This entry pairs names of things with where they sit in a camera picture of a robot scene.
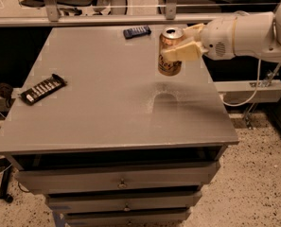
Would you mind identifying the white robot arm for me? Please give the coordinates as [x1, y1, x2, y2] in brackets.
[161, 4, 281, 62]

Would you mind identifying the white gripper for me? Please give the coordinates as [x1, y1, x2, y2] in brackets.
[161, 16, 236, 61]

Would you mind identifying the grey drawer cabinet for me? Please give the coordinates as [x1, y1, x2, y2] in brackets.
[0, 24, 240, 227]

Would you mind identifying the black snack bar wrapper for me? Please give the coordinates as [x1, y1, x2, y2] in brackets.
[20, 74, 67, 106]

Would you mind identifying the bottom grey drawer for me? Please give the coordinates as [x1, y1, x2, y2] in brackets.
[65, 208, 190, 227]

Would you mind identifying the middle grey drawer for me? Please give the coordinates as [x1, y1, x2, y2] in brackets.
[47, 191, 202, 214]

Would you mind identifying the white cable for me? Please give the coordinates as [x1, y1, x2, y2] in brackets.
[222, 58, 263, 108]

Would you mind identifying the top grey drawer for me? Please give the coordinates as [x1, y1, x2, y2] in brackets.
[15, 161, 220, 194]

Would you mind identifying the blue rxbar blueberry bar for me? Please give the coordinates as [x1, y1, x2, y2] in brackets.
[123, 26, 151, 40]

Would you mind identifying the orange LaCroix can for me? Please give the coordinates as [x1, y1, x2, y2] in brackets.
[158, 26, 184, 77]

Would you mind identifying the grey drawer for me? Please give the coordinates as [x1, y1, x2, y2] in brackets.
[15, 161, 220, 194]
[47, 191, 202, 214]
[65, 208, 190, 227]

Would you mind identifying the black cable clamp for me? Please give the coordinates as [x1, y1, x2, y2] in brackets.
[0, 82, 13, 108]

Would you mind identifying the grey metal rail frame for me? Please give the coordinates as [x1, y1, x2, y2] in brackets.
[0, 0, 277, 28]

